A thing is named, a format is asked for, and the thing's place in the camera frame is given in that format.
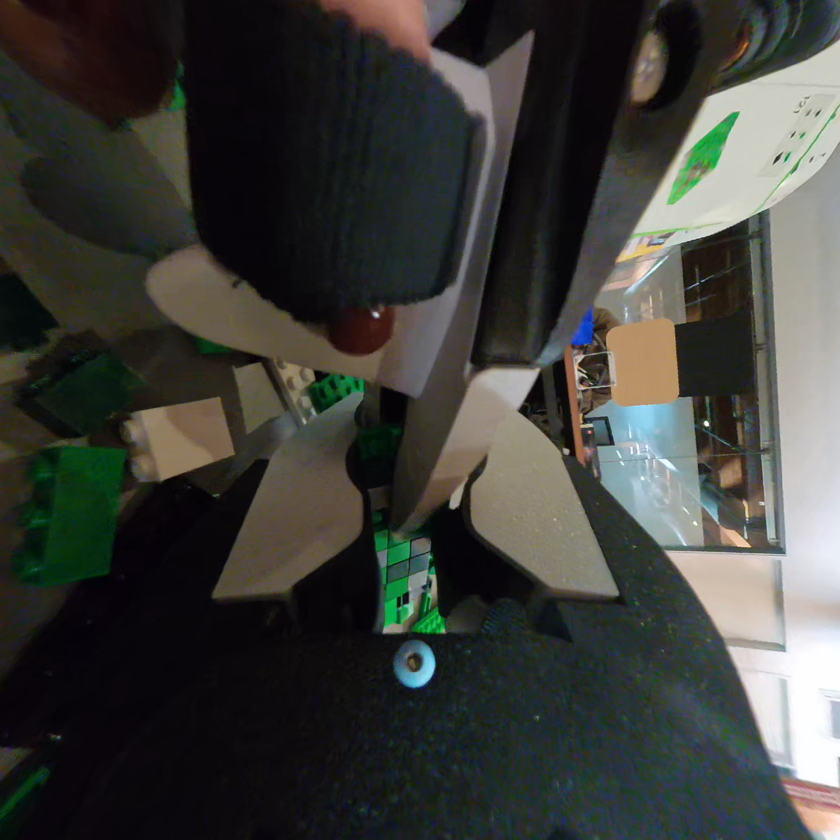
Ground grey desk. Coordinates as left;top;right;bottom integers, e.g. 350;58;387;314
0;52;290;657

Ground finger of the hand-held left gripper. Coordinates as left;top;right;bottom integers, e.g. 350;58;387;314
390;164;501;534
470;366;544;455

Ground large green brick box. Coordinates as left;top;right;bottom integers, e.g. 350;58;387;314
374;525;447;634

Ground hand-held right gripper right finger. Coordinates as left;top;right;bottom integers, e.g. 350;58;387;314
461;412;621;601

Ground person's left hand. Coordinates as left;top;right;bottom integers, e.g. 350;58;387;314
0;0;435;127

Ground wooden edged table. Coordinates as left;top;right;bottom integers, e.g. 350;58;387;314
563;344;585;460

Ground white studded plate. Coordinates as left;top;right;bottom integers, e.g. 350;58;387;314
272;357;317;421

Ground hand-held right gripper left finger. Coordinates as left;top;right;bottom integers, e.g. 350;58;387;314
211;394;368;603

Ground instruction booklet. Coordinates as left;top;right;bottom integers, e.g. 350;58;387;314
630;39;840;240

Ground clear acrylic stand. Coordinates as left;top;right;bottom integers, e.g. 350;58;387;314
573;350;618;389

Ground pile of green bricks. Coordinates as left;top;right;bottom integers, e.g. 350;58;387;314
0;262;408;592

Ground white brick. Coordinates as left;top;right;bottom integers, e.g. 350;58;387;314
121;395;238;483

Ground yellow printed box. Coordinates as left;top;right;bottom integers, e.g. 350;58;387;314
617;230;677;263

